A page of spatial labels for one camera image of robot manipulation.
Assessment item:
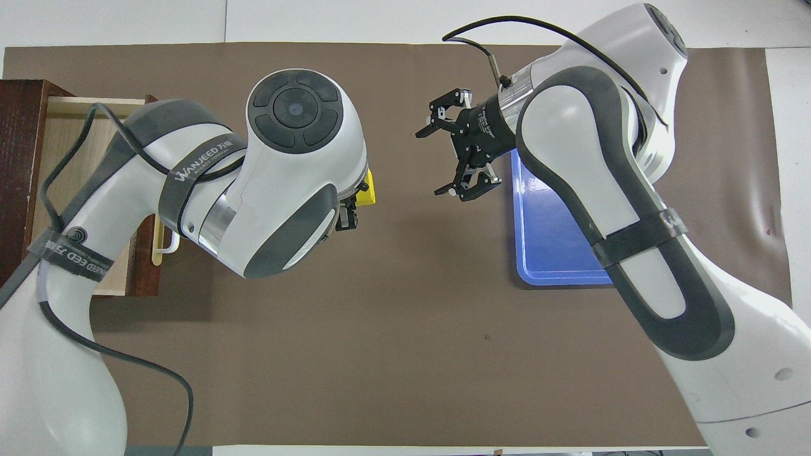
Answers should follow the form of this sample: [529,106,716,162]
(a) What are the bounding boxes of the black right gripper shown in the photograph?
[335,89,519,232]

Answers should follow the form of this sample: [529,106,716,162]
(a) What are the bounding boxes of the yellow cube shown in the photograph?
[354,168,376,206]

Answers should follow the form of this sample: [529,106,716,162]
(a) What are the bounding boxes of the white drawer handle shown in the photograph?
[152,215,181,265]

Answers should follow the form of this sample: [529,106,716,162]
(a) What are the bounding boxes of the wooden drawer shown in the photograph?
[29,95,167,298]

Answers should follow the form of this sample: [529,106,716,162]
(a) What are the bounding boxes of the blue plastic tray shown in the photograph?
[510,149,615,287]

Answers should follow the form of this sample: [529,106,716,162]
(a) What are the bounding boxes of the brown table mat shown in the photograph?
[0,42,793,447]

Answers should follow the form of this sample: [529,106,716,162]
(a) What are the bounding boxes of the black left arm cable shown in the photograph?
[0,101,194,456]

